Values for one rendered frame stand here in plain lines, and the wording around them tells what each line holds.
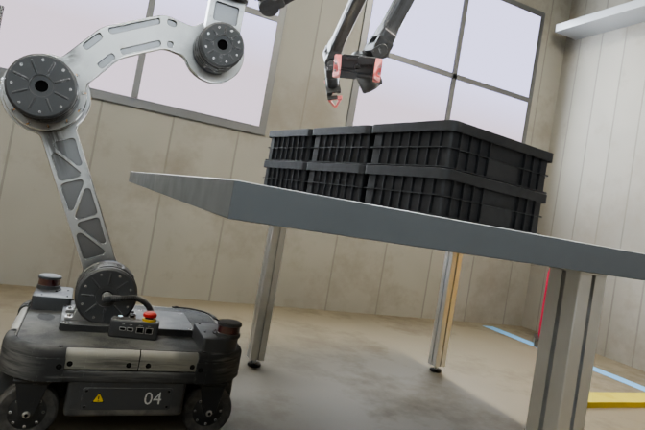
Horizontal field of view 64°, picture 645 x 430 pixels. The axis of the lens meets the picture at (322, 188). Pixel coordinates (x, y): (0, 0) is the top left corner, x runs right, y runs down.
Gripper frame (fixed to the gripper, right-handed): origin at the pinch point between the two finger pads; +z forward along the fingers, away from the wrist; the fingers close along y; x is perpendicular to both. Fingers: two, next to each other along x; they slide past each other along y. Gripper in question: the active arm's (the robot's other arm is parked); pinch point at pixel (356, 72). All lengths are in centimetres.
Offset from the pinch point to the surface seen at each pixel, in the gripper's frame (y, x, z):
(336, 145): 3.5, -21.7, 1.9
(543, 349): -35, -25, 79
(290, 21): 47, -13, -200
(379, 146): -8.2, -14.8, 18.0
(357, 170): -3.3, -23.1, 15.9
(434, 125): -19.2, -4.0, 30.1
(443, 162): -21.9, -10.7, 36.1
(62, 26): 161, -19, -131
